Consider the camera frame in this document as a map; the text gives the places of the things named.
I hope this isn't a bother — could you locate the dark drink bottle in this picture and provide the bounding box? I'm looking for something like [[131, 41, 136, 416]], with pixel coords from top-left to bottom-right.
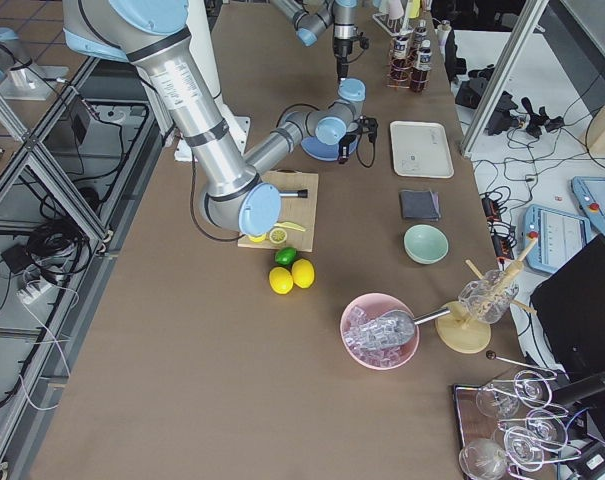
[[409, 40, 432, 93], [413, 19, 427, 50], [388, 28, 413, 88]]

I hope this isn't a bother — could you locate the yellow plastic knife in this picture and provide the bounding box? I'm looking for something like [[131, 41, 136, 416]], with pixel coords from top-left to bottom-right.
[[275, 221, 306, 232]]

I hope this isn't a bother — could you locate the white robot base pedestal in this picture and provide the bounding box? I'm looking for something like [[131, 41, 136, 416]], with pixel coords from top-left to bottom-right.
[[174, 0, 251, 164]]

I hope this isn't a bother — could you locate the lemon half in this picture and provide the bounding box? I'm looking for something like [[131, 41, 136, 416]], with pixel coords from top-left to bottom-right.
[[268, 227, 288, 245], [247, 233, 267, 243]]

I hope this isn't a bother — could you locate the pink bowl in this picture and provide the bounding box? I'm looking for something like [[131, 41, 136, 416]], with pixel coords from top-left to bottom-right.
[[340, 293, 420, 370]]

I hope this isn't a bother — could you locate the wooden cutting board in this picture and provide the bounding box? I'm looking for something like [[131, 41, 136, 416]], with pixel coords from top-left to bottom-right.
[[236, 171, 319, 252]]

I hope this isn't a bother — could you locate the steel muddler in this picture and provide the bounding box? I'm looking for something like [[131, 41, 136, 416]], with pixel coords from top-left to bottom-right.
[[279, 189, 309, 199]]

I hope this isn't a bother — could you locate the cream rabbit tray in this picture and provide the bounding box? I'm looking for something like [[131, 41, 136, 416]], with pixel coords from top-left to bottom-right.
[[390, 120, 454, 179]]

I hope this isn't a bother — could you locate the blue teach pendant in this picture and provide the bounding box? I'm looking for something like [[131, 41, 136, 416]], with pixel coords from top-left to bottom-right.
[[521, 204, 592, 274], [571, 176, 605, 235]]

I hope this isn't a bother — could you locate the wine glass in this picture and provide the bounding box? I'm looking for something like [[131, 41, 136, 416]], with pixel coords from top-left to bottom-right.
[[458, 438, 508, 480]]

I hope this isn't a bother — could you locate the copper wire bottle rack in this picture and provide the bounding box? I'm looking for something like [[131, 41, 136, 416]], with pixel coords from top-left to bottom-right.
[[373, 13, 431, 93]]

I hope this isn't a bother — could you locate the wooden cup stand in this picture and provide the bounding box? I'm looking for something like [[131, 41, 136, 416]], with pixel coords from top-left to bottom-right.
[[436, 237, 538, 354]]

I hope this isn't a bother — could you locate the yellow lemon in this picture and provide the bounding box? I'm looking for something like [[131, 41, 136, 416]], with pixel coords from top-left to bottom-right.
[[291, 259, 315, 289], [268, 266, 294, 295]]

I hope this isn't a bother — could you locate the glass mug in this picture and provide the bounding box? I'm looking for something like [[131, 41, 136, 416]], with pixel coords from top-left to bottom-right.
[[458, 270, 519, 324]]

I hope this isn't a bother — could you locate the blue plate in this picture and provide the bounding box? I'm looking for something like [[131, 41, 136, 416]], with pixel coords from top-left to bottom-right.
[[301, 137, 339, 162]]

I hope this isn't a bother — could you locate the black tray with glass rack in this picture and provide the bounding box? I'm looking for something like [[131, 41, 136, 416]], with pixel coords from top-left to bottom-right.
[[452, 368, 605, 479]]

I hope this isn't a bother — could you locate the green lime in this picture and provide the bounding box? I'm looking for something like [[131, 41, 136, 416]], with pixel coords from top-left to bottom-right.
[[274, 246, 298, 266]]

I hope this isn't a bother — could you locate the grey folded cloth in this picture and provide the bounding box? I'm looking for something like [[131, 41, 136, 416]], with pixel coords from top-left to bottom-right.
[[399, 189, 441, 221]]

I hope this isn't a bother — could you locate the ice cubes pile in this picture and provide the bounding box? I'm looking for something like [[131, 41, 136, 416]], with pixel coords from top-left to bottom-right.
[[342, 306, 418, 369]]

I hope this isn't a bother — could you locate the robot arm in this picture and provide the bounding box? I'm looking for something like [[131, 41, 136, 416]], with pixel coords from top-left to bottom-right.
[[270, 0, 369, 83], [63, 1, 366, 236]]

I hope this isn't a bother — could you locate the metal ice scoop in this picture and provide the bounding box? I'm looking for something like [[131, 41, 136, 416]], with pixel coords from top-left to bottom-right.
[[361, 307, 450, 350]]

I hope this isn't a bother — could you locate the green bowl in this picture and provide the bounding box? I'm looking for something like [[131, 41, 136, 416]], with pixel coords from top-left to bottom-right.
[[403, 224, 449, 265]]

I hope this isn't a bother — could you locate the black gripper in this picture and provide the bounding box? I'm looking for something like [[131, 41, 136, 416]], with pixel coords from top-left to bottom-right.
[[337, 116, 378, 164], [333, 29, 368, 83]]

